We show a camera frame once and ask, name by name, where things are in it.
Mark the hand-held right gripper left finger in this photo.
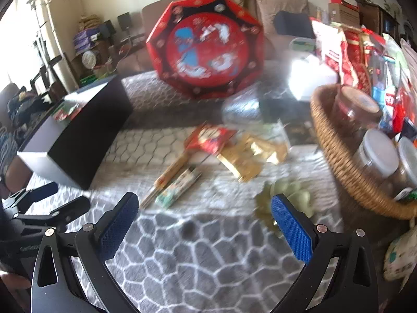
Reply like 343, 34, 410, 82
31, 192, 144, 313

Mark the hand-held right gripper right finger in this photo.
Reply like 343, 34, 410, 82
270, 194, 388, 313

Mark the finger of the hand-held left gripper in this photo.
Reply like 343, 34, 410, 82
14, 196, 92, 224
2, 182, 60, 207

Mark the black storage box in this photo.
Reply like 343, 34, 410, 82
17, 74, 134, 190

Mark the gold snack packet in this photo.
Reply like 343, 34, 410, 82
218, 150, 263, 183
239, 132, 290, 165

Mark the brass lotus leaf dish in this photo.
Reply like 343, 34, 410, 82
254, 179, 316, 232

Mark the tan paper incense tube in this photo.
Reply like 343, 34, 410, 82
140, 150, 193, 207

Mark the teal white snack packet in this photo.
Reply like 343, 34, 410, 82
155, 166, 203, 208

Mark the grey white plush blanket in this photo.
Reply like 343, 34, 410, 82
20, 68, 417, 313

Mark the green red snack packet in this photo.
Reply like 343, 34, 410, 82
52, 100, 83, 122

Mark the wicker basket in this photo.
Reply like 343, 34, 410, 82
309, 84, 417, 220

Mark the white green printed bag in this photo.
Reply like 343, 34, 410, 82
384, 230, 417, 281

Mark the grey lid plastic jar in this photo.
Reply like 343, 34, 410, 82
396, 137, 417, 191
353, 130, 400, 183

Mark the black metal stand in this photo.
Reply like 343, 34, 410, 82
30, 55, 63, 90

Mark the clear plastic bag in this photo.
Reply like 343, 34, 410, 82
222, 86, 263, 125

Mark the clear jar of red snacks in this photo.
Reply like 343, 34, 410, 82
332, 86, 383, 131

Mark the white cardboard box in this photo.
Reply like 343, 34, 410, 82
288, 55, 338, 100

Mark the stack of purple packs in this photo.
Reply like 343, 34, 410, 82
73, 29, 100, 51

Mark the black speaker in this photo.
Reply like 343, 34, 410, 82
117, 12, 132, 31
100, 20, 116, 37

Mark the white coat rack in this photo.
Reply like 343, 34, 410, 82
28, 0, 50, 72

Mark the red white snack bag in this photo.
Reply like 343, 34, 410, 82
311, 20, 352, 85

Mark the red octagonal gift box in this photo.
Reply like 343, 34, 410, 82
145, 0, 265, 100

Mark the dark sofa cushion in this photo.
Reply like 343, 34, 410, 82
273, 10, 315, 36

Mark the brown cardboard box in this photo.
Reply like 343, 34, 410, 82
327, 0, 360, 27

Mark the beige sofa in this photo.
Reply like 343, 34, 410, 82
120, 0, 326, 82

